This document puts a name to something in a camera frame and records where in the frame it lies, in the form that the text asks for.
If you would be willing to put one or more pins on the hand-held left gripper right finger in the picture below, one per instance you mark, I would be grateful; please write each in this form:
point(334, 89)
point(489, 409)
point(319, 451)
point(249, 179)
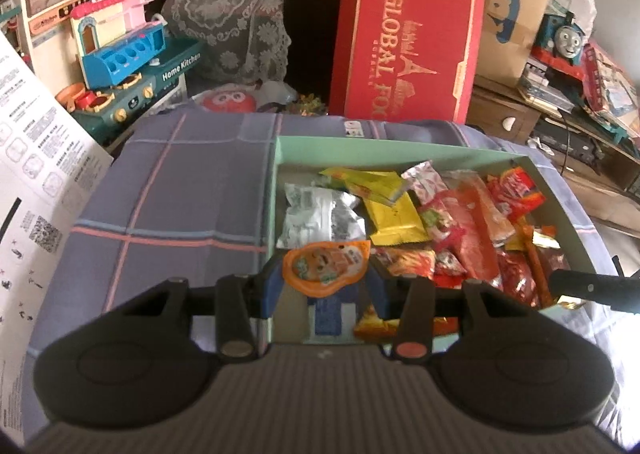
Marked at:
point(380, 291)

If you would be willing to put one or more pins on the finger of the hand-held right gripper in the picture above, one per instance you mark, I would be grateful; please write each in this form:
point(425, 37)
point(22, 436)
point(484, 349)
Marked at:
point(585, 286)

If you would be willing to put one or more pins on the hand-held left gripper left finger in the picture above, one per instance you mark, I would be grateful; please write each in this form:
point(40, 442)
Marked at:
point(270, 291)

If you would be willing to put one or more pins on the dark red snack packet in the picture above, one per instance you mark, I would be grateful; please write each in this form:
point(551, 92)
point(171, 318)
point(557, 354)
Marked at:
point(555, 264)

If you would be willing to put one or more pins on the red yellow patterned snack packet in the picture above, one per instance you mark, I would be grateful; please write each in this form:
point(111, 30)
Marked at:
point(405, 261)

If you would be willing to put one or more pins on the orange packet with silver seam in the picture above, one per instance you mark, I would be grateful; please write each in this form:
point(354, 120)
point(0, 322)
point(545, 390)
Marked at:
point(535, 259)

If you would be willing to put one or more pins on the small jelly cup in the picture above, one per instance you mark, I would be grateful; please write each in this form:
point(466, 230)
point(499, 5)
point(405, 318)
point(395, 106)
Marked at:
point(325, 266)

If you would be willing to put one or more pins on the yellow lined snack packet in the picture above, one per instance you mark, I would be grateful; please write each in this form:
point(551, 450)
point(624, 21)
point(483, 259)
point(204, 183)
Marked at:
point(395, 224)

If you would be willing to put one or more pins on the small red snack packet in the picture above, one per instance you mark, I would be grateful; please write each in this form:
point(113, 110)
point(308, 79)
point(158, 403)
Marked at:
point(447, 266)

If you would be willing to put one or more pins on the silver foil snack packet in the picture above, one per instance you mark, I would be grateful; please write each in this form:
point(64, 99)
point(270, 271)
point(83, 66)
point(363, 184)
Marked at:
point(315, 216)

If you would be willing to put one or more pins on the red rainbow candy packet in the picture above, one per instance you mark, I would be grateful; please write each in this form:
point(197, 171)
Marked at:
point(440, 224)

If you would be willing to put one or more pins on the yellow green snack packet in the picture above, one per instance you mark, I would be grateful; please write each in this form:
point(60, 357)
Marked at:
point(370, 184)

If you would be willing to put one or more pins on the clear orange biscuit packet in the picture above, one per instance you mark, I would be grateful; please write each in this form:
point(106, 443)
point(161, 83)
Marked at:
point(472, 234)

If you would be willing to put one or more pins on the red packet with white print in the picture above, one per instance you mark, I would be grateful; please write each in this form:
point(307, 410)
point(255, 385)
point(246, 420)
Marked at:
point(515, 189)

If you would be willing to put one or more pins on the pink floral snack packet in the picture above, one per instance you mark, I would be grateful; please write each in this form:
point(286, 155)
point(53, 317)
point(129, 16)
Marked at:
point(425, 179)

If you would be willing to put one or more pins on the mint green cardboard box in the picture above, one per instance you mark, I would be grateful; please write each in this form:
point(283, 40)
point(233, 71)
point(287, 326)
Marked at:
point(400, 146)

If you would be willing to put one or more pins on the black electronic device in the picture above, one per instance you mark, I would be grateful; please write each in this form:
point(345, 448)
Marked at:
point(575, 144)

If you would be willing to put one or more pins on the red round toy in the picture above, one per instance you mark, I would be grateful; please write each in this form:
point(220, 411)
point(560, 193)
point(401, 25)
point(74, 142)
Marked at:
point(227, 101)

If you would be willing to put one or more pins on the wooden cabinet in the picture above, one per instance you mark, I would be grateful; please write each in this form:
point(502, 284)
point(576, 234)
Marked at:
point(495, 109)

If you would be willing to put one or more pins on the colourful picture box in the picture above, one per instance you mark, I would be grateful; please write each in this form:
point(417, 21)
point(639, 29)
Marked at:
point(610, 84)

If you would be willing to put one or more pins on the blue toy train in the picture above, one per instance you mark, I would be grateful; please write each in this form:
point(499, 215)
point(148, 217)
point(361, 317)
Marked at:
point(565, 41)

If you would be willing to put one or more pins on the red gift box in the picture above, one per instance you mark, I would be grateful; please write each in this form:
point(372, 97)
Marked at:
point(400, 34)

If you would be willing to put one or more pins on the brown cardboard box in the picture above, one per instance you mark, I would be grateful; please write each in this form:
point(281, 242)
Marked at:
point(515, 34)

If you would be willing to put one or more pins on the white instruction sheet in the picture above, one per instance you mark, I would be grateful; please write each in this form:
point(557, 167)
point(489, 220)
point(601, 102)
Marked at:
point(30, 159)

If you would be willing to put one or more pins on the blue pink toy kitchen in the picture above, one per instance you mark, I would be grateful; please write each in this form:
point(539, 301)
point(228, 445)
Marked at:
point(125, 54)

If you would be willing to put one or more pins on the grey lace cushion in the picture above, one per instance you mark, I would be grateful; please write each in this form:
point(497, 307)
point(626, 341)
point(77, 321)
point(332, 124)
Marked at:
point(225, 9)

